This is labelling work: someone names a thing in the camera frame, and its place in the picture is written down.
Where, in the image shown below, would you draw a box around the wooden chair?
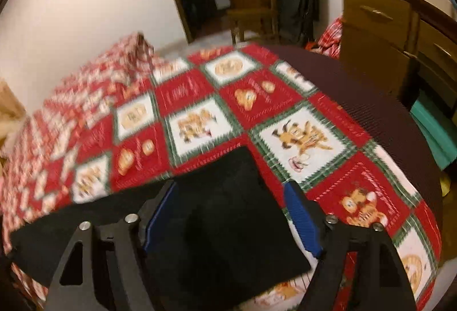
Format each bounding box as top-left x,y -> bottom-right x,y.
227,0 -> 281,45

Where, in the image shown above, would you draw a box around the dark brown ribbed mattress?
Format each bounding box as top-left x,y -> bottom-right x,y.
264,43 -> 445,226

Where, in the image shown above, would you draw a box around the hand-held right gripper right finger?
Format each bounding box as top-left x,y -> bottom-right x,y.
284,180 -> 418,311

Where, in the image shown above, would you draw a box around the red printed bear blanket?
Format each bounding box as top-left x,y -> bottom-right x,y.
0,32 -> 443,311

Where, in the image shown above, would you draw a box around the red plaid cloth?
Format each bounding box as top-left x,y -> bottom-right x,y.
305,16 -> 345,60

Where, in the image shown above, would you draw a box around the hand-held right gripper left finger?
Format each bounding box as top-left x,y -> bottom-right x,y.
46,180 -> 179,311

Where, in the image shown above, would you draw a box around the black pants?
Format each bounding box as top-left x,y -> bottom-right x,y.
9,146 -> 311,299

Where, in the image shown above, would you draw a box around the teal cloth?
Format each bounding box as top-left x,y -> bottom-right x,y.
409,90 -> 454,170

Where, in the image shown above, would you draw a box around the wooden dresser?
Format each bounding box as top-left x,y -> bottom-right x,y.
334,0 -> 457,108

